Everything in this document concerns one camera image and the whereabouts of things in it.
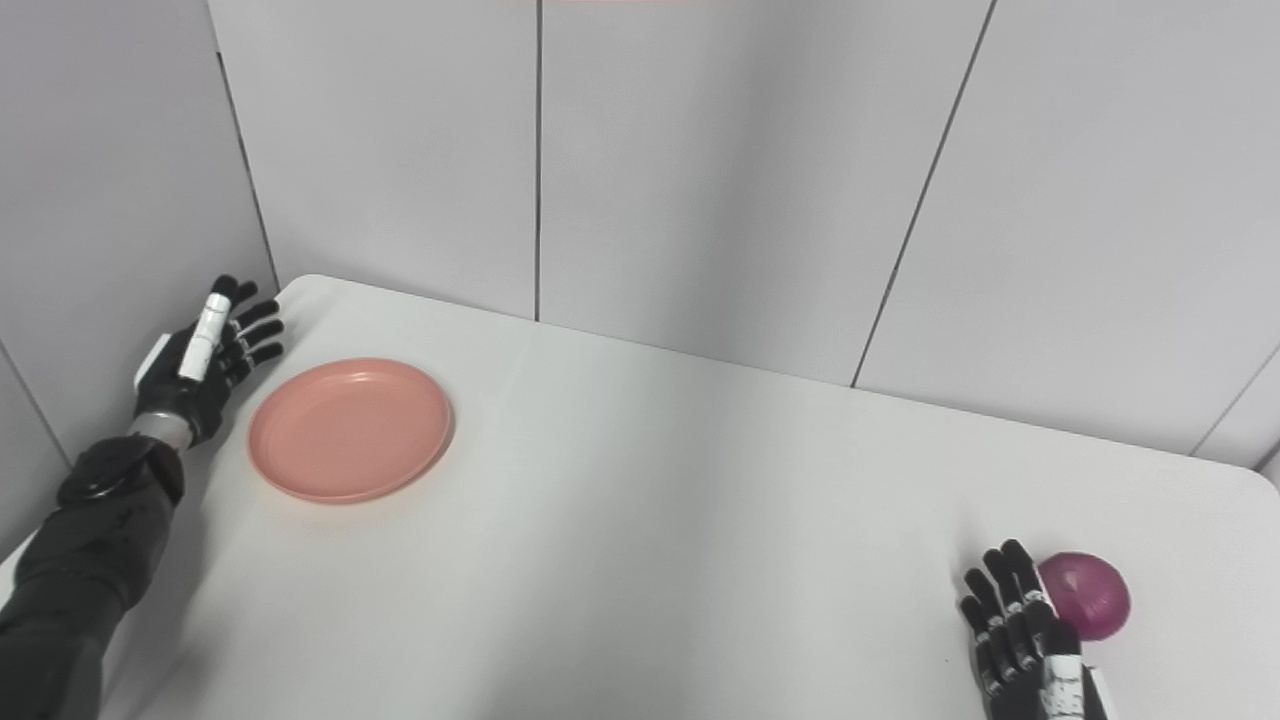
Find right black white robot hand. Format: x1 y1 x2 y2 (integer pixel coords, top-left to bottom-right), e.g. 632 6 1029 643
959 539 1121 720

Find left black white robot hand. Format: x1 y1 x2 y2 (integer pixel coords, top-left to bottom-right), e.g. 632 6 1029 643
132 275 287 449

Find red onion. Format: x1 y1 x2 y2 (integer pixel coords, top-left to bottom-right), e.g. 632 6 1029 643
1036 551 1133 643

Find pink round plate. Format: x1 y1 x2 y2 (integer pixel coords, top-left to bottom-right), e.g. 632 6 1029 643
246 358 457 506

